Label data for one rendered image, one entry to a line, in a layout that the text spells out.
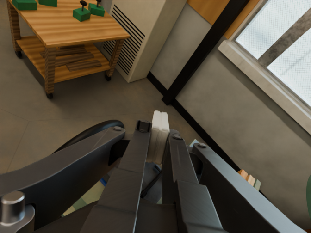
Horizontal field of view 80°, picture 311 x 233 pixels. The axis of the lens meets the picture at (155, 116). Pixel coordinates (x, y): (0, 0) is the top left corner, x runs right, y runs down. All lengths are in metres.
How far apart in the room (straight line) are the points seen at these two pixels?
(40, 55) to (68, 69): 0.23
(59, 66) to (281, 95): 1.65
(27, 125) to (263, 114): 1.74
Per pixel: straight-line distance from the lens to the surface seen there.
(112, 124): 0.45
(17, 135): 1.52
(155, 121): 0.16
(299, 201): 2.06
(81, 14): 1.57
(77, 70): 1.68
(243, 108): 1.73
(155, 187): 0.35
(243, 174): 0.61
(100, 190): 0.36
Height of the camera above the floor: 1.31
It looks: 45 degrees down
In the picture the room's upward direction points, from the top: 36 degrees clockwise
